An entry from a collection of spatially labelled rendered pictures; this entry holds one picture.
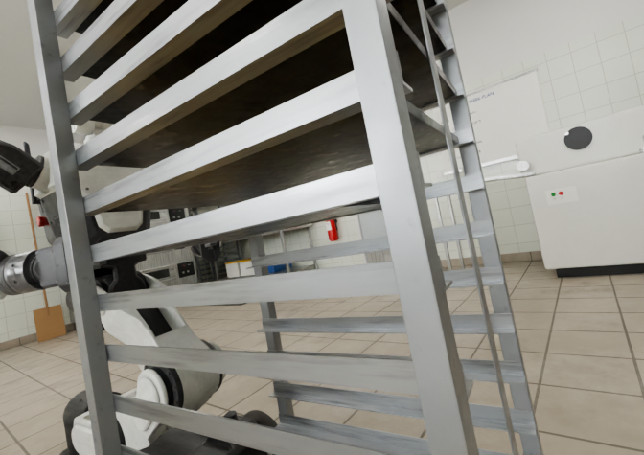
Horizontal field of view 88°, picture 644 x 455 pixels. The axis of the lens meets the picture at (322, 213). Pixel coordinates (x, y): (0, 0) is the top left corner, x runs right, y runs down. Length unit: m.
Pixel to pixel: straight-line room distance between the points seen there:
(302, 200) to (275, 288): 0.11
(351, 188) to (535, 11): 4.30
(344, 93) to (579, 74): 4.03
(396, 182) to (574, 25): 4.22
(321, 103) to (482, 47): 4.23
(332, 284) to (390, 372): 0.10
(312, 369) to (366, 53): 0.31
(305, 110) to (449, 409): 0.29
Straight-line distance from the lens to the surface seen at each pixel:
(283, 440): 0.47
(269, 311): 1.01
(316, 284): 0.36
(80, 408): 1.44
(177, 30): 0.54
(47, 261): 0.91
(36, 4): 0.89
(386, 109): 0.28
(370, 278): 0.32
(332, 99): 0.34
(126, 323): 1.02
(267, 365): 0.43
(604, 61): 4.33
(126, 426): 1.19
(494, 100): 4.34
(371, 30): 0.31
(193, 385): 0.92
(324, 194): 0.34
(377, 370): 0.35
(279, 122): 0.38
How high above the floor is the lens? 0.75
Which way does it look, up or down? 3 degrees up
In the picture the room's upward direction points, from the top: 11 degrees counter-clockwise
